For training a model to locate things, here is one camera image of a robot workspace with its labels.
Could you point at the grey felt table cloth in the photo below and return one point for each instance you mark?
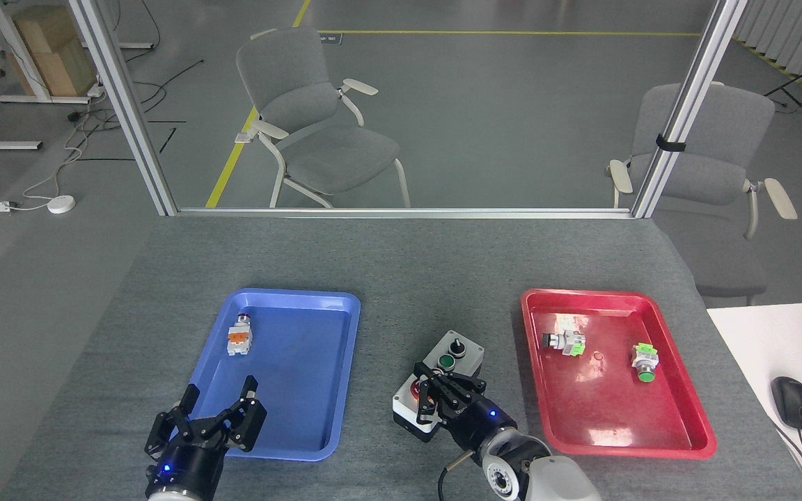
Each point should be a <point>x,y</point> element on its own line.
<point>436,278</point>

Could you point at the white side table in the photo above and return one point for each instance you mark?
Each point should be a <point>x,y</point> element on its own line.
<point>770,341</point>

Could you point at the silver aluminium crossbar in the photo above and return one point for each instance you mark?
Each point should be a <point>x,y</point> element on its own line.
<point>401,213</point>

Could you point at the black-headed switch with green block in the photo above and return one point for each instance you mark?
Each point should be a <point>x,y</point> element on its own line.
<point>567,341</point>

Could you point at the grey control box with buttons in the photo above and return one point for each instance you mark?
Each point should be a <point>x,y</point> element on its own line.
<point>467,346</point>

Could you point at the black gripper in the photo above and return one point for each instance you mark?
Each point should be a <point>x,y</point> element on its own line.
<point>481,421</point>
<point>189,466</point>

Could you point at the grey chair with white armrests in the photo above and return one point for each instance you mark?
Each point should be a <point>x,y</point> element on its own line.
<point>721,160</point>

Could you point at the grey chair with white frame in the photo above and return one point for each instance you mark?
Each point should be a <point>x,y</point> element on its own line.
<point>335,153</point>

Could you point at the blue plastic tray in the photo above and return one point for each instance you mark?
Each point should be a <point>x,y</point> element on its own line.
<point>303,369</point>

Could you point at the brown cardboard box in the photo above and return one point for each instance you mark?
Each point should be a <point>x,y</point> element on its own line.
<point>53,56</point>

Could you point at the white round floor device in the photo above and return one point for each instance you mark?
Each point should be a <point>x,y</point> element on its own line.
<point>61,204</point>

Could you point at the black computer mouse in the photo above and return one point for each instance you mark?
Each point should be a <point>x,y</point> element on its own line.
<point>793,402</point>

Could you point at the white floor socket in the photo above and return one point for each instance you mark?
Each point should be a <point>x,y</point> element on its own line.
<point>3,206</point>

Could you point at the green push button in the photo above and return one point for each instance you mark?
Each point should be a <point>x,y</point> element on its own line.
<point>645,363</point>

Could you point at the white pleated curtain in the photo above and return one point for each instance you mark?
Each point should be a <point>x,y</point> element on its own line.
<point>798,35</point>

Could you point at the red plastic tray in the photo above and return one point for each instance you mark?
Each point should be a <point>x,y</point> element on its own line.
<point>603,410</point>

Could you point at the orange and white push-button switch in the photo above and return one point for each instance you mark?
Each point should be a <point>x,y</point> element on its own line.
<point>239,339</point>

